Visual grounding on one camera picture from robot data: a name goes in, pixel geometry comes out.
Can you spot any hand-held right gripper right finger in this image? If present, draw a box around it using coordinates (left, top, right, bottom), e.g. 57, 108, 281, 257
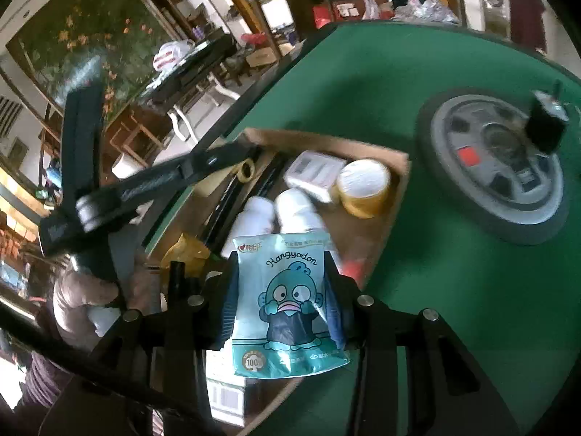
326, 255, 519, 436

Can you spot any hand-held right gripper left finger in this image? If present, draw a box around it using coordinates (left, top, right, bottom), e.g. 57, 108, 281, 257
45, 254, 240, 436

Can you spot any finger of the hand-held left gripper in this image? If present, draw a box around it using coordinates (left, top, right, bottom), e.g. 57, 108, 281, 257
61, 54, 106, 203
115, 143, 261, 201

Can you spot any black marker with purple cap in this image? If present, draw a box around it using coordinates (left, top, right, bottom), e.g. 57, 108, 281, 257
204, 182, 246, 246

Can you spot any cartoon tissue pack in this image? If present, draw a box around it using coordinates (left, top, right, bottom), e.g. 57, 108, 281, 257
231, 231, 351, 379

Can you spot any yellow cracker packet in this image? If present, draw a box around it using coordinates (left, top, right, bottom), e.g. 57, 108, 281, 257
161, 231, 214, 278

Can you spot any white bottle with printed label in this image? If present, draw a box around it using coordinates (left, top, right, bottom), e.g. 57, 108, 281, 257
222, 196, 277, 259

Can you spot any cardboard box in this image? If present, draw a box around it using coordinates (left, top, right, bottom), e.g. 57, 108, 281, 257
145, 127, 409, 436

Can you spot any blue and white medicine box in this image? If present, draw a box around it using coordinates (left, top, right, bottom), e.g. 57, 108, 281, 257
206, 350, 248, 425

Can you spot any large white pill bottle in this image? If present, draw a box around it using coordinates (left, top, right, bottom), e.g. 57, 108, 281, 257
275, 188, 339, 264

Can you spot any small grey and white box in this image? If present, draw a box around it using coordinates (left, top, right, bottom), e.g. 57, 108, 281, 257
284, 150, 346, 203

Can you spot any yellow jar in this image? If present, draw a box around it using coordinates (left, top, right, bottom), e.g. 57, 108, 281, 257
337, 159, 392, 219

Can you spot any person's left hand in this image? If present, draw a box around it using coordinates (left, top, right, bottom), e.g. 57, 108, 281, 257
52, 262, 161, 342

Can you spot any black table with white legs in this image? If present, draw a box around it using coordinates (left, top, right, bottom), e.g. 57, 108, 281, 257
141, 39, 241, 141

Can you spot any white bag with red stripes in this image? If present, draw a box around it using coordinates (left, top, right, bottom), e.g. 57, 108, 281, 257
152, 40, 194, 71

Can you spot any pile of plastic bags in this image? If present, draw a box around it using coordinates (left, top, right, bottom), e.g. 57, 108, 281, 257
363, 0, 459, 23

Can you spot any black motor block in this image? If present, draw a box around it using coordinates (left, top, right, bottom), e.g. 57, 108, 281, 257
527, 79, 568, 155

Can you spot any maroon cloth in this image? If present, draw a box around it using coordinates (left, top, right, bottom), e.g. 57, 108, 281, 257
508, 0, 548, 53

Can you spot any wall painting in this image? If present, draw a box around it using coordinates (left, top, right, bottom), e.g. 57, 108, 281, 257
7, 0, 182, 114

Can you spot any black cable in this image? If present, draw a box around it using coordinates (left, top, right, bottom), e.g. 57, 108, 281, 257
0, 304, 219, 436

